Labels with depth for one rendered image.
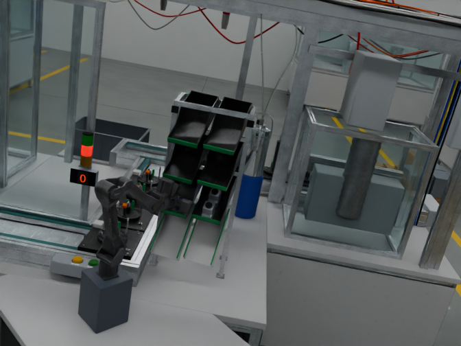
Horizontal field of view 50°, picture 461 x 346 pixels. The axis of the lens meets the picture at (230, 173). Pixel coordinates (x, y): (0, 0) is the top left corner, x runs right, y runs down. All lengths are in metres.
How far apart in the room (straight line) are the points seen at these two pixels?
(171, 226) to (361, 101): 1.22
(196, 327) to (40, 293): 0.65
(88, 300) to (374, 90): 1.76
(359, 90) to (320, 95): 8.03
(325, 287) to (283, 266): 0.27
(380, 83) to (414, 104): 8.55
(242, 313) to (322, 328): 1.01
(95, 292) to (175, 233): 0.52
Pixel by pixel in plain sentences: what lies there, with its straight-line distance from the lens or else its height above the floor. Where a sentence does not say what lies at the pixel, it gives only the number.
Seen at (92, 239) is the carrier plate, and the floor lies 0.97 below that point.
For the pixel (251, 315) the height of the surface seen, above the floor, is 0.86.
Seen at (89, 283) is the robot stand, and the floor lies 1.04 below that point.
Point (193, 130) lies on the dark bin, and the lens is 2.11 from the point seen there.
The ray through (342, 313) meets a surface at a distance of 3.07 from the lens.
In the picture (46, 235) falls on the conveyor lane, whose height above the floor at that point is 0.92.
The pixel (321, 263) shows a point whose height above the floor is 0.79.
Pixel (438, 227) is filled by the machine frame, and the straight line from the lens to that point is 2.97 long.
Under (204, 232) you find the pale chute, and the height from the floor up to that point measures 1.09.
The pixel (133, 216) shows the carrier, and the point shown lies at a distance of 2.55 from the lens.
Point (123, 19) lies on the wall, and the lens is 12.83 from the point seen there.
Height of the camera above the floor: 2.13
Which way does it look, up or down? 20 degrees down
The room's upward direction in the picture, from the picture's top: 11 degrees clockwise
